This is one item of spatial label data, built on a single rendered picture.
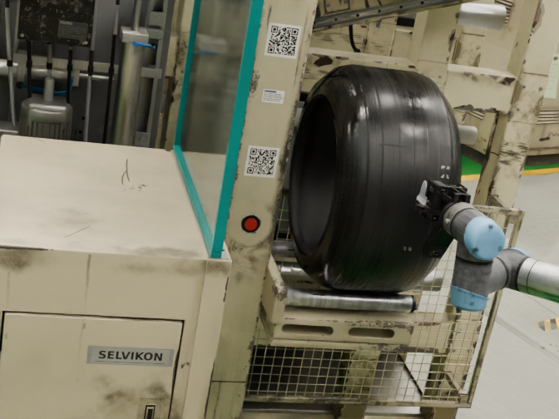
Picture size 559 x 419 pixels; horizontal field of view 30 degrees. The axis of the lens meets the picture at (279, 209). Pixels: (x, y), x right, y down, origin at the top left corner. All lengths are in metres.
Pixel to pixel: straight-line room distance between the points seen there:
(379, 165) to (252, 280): 0.46
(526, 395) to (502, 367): 0.21
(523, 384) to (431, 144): 2.14
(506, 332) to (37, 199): 3.16
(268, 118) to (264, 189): 0.18
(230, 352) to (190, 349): 0.79
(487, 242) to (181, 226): 0.59
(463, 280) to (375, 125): 0.46
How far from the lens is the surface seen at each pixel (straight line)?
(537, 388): 4.39
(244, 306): 2.59
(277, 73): 2.38
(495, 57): 6.96
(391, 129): 2.37
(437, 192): 2.22
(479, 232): 2.04
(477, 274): 2.09
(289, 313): 2.54
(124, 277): 1.77
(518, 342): 4.72
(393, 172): 2.34
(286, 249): 2.78
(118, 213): 1.91
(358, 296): 2.58
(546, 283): 2.15
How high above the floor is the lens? 2.00
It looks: 21 degrees down
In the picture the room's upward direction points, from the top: 10 degrees clockwise
